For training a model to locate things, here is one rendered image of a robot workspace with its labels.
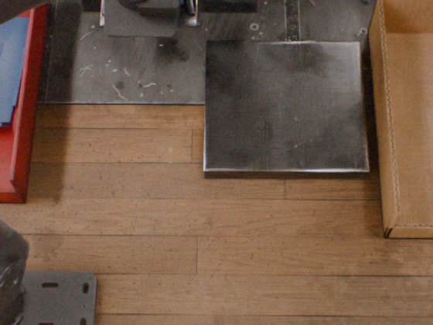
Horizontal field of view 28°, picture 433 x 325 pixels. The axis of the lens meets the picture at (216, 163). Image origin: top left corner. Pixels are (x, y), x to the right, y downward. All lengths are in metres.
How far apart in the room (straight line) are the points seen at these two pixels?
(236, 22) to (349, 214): 0.26
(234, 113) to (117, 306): 0.24
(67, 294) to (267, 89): 0.30
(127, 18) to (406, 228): 0.34
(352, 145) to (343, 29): 0.16
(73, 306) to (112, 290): 0.04
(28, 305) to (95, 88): 0.25
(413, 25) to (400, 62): 0.04
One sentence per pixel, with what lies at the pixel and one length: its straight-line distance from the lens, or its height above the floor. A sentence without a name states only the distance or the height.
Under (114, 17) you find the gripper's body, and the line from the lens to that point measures 0.81.
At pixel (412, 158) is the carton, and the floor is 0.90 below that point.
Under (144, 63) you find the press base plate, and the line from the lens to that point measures 0.98.
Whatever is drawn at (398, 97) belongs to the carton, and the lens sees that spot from 0.96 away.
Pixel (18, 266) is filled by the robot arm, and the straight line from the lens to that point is 0.76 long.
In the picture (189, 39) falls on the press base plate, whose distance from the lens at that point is 0.99.
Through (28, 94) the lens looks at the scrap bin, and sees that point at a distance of 0.93.
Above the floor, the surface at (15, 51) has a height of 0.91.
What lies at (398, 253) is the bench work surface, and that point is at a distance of 0.89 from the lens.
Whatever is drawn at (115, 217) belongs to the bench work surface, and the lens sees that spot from 0.90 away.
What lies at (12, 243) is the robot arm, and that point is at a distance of 0.75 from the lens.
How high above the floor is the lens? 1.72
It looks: 64 degrees down
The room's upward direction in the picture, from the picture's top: 1 degrees counter-clockwise
